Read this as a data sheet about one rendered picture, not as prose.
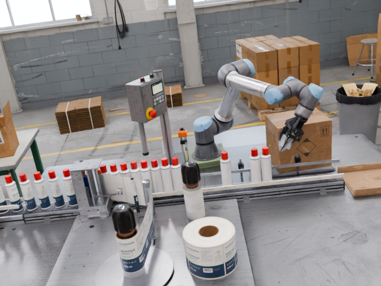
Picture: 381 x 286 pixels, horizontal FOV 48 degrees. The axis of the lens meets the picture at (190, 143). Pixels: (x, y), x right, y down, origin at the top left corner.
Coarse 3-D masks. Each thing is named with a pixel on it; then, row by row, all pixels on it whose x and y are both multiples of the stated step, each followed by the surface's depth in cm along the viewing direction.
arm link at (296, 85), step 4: (288, 80) 207; (292, 80) 206; (296, 80) 206; (288, 84) 202; (292, 84) 203; (296, 84) 203; (300, 84) 203; (304, 84) 204; (292, 88) 201; (296, 88) 202; (300, 88) 202; (292, 92) 201; (296, 92) 203; (292, 96) 203; (296, 96) 205
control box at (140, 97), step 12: (132, 84) 203; (144, 84) 202; (132, 96) 205; (144, 96) 202; (156, 96) 210; (132, 108) 208; (144, 108) 204; (156, 108) 211; (132, 120) 211; (144, 120) 206
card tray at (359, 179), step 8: (344, 168) 231; (352, 168) 231; (360, 168) 231; (368, 168) 231; (376, 168) 231; (344, 176) 228; (352, 176) 227; (360, 176) 226; (368, 176) 225; (376, 176) 224; (352, 184) 219; (360, 184) 218; (368, 184) 217; (376, 184) 216; (352, 192) 212; (360, 192) 208; (368, 192) 208; (376, 192) 208
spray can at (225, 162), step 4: (224, 152) 214; (224, 156) 213; (220, 160) 216; (224, 160) 214; (228, 160) 214; (224, 164) 213; (228, 164) 214; (224, 168) 214; (228, 168) 215; (224, 172) 215; (228, 172) 215; (224, 176) 216; (228, 176) 216; (224, 180) 217; (228, 180) 217; (224, 184) 218; (228, 184) 218
